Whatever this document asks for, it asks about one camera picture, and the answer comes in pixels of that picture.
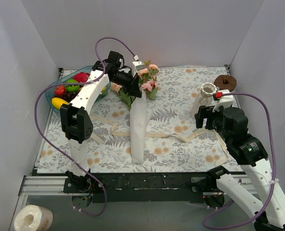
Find white cup brown lid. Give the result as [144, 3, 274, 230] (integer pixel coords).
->
[214, 75, 237, 92]

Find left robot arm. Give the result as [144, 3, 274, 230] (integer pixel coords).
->
[60, 51, 142, 193]

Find purple cable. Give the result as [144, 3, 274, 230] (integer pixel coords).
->
[35, 37, 140, 217]
[202, 92, 277, 230]

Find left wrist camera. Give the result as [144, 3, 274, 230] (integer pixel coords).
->
[132, 61, 144, 75]

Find aluminium frame rail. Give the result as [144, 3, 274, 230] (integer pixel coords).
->
[19, 175, 261, 196]

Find green round fruit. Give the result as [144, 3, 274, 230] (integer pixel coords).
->
[65, 79, 80, 92]

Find dark purple grapes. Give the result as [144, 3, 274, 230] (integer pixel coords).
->
[60, 91, 79, 103]

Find red apple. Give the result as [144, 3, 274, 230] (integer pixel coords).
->
[54, 85, 67, 97]

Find pink artificial flower bouquet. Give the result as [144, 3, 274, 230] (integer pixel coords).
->
[110, 61, 159, 110]

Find floral patterned table mat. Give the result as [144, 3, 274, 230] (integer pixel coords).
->
[37, 66, 242, 174]

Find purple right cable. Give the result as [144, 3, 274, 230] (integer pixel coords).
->
[202, 92, 277, 230]

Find red dragon fruit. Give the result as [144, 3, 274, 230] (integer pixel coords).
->
[73, 72, 90, 83]

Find cream printed ribbon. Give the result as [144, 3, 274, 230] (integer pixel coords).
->
[90, 115, 230, 166]

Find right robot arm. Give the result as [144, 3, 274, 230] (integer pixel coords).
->
[194, 106, 285, 231]

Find yellow lemon front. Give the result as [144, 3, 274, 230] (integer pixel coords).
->
[51, 97, 69, 110]

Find white ribbed ceramic vase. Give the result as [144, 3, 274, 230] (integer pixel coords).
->
[190, 82, 218, 119]

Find white paper bouquet wrap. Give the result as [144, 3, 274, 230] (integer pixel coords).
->
[130, 91, 147, 164]

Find teal plastic fruit tray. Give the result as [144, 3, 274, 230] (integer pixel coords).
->
[44, 66, 110, 117]

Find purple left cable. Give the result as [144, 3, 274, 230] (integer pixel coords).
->
[35, 37, 140, 217]

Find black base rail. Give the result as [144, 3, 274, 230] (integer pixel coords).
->
[63, 172, 223, 203]

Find white paper roll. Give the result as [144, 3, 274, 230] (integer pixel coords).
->
[13, 205, 53, 231]

